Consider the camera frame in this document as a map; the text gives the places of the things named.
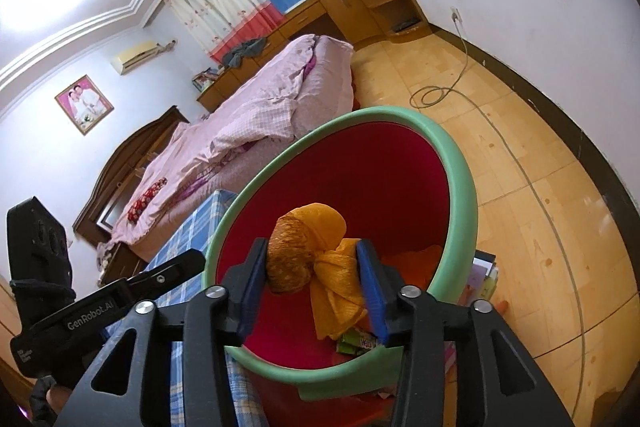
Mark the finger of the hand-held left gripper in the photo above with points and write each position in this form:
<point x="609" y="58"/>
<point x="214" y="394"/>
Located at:
<point x="170" y="274"/>

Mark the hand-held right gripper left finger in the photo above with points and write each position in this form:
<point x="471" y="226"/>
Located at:
<point x="250" y="289"/>

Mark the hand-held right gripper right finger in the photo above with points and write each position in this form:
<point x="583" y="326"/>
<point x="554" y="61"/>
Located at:
<point x="372" y="292"/>

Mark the yellow foam net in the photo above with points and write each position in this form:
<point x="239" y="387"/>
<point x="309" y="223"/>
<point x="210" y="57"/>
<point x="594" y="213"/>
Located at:
<point x="330" y="287"/>

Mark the brown round lump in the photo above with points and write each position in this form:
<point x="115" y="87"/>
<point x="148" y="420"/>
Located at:
<point x="287" y="257"/>

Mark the green spiral print packet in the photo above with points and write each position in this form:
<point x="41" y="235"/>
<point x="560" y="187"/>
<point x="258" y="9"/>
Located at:
<point x="352" y="342"/>

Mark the red bin with green rim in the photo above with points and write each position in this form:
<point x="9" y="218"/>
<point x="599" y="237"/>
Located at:
<point x="390" y="167"/>

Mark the dark wooden nightstand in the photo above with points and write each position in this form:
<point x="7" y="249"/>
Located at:
<point x="125" y="264"/>

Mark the blue plaid tablecloth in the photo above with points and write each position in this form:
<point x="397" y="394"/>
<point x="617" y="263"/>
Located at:
<point x="195" y="227"/>

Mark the wooden wardrobe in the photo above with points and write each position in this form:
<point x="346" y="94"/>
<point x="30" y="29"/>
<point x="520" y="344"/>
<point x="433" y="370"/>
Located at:
<point x="7" y="312"/>

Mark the red patterned pillow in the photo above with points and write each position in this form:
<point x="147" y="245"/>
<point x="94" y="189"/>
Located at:
<point x="147" y="199"/>

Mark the stack of books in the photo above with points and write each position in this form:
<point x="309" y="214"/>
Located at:
<point x="482" y="277"/>

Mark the dark wooden bed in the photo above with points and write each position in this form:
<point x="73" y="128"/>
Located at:
<point x="135" y="157"/>

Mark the framed photo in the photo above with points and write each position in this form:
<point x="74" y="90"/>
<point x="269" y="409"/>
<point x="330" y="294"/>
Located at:
<point x="84" y="104"/>

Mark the pink quilt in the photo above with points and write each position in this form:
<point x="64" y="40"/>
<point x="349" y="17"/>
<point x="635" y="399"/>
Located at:
<point x="260" y="107"/>

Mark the row of books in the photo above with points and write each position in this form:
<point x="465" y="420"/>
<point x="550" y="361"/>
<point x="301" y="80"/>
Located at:
<point x="207" y="78"/>

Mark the grey clothes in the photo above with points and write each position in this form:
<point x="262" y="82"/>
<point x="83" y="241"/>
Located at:
<point x="245" y="52"/>

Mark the black flat device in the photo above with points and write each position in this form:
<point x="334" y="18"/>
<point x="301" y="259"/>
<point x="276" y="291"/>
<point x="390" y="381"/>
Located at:
<point x="406" y="26"/>

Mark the cream and red curtain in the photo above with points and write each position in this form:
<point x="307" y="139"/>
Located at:
<point x="220" y="7"/>

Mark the long wooden cabinet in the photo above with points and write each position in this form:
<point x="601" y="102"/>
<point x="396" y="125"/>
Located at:
<point x="350" y="7"/>

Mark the wall air conditioner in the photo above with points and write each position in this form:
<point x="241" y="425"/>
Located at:
<point x="135" y="57"/>

